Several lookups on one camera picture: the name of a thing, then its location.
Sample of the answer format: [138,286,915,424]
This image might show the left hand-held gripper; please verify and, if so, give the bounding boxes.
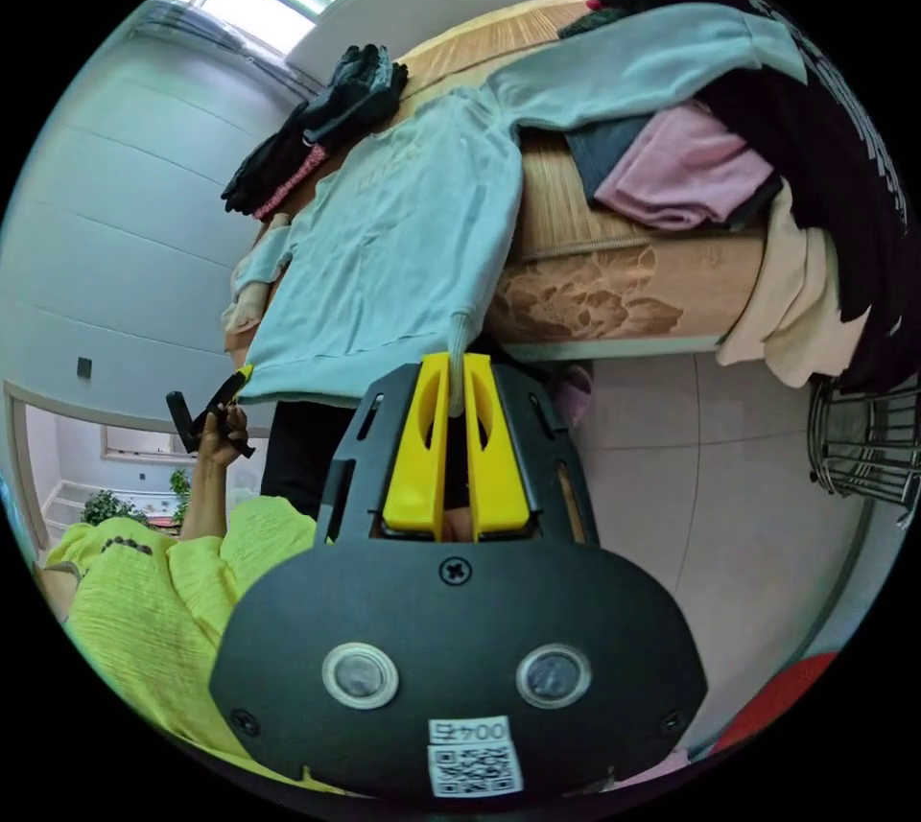
[203,364,257,460]

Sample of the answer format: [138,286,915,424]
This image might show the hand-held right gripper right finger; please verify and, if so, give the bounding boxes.
[462,354,540,543]

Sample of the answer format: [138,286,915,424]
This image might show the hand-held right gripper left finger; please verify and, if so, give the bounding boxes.
[382,352,452,543]

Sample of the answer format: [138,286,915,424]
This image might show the light blue sweatshirt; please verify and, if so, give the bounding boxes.
[235,1,809,419]

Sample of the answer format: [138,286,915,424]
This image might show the person's left forearm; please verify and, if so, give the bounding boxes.
[177,463,233,541]

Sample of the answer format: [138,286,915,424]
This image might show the person's left hand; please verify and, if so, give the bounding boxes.
[189,404,250,472]

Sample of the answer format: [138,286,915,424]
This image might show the cream garment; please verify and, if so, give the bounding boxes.
[221,245,291,352]

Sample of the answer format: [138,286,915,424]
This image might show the green plant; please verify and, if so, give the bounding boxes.
[77,467,194,539]

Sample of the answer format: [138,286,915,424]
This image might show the person's body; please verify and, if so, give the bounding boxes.
[34,361,599,794]

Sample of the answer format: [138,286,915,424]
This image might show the bed with woven mat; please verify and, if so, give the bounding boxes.
[223,0,792,363]

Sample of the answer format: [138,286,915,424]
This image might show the pile of dark clothes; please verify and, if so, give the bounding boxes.
[219,43,410,221]

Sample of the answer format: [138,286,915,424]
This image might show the red stool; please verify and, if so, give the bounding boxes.
[708,650,841,755]

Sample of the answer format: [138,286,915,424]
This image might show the wire basket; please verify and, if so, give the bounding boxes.
[805,372,921,528]

